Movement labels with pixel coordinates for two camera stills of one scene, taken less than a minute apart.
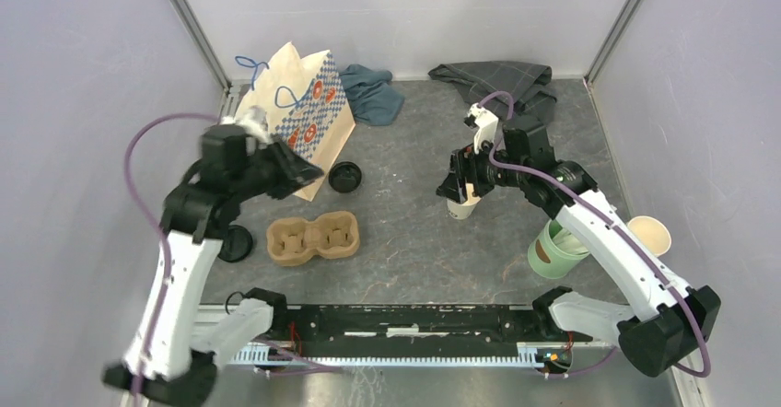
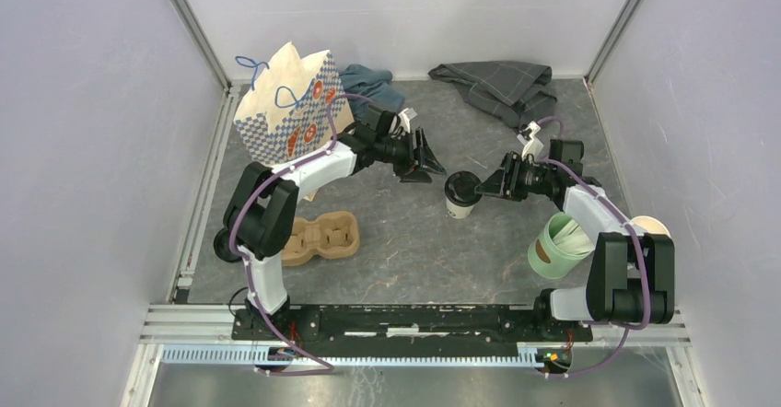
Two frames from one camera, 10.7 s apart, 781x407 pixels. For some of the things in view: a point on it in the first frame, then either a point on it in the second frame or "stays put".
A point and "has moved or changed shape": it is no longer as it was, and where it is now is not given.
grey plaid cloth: [525, 86] stays put
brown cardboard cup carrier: [294, 241] stays put
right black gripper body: [485, 173] -> [525, 179]
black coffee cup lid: [344, 177] has moved or changed shape
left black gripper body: [278, 171] -> [401, 154]
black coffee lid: [237, 245] stays put
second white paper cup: [655, 235] stays put
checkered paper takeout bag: [304, 102] stays put
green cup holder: [547, 260] stays put
